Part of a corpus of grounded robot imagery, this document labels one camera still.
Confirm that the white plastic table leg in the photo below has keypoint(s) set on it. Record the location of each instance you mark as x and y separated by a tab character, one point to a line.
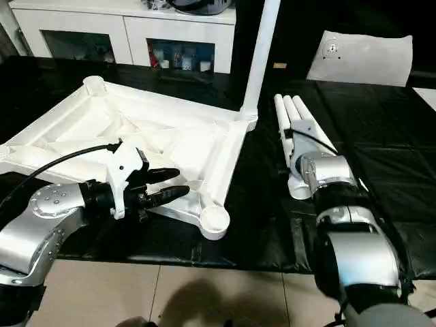
262	48
291	112
281	119
305	116

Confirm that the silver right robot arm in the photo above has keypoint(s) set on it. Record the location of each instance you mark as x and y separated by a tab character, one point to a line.
347	231

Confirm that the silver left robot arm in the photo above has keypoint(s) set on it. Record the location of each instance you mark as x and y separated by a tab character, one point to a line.
41	225

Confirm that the white plastic table top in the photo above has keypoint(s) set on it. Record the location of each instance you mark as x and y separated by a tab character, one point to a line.
102	129

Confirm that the small yellow label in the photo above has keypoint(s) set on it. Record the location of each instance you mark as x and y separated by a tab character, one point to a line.
280	65

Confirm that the black work mat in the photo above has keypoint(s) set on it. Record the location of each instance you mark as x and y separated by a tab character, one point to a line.
395	170

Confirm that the white flat panel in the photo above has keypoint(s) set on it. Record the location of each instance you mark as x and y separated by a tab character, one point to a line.
364	58

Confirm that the white flat sheet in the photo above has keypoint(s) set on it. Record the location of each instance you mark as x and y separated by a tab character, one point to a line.
426	97

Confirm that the white cabinet with glass doors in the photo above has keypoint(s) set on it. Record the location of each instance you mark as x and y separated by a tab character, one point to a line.
116	27

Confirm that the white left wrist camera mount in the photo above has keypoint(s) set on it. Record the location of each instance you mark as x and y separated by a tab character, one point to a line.
126	160

